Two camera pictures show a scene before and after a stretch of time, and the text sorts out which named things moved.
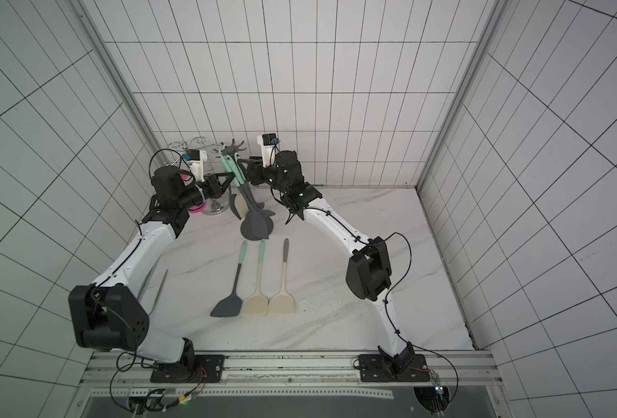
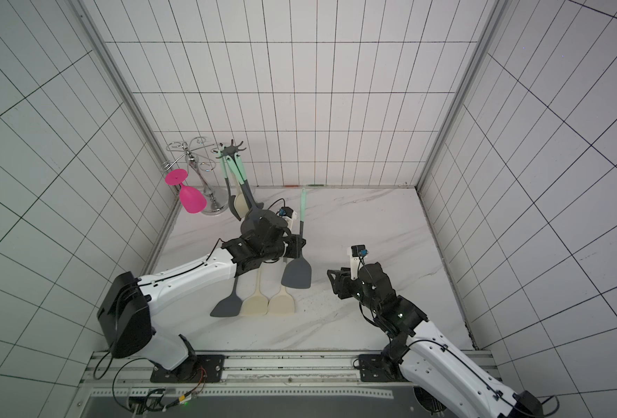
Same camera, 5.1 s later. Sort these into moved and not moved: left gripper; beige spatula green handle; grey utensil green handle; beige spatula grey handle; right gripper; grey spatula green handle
Moved: right gripper; grey utensil green handle; left gripper
Not moved: beige spatula grey handle; beige spatula green handle; grey spatula green handle
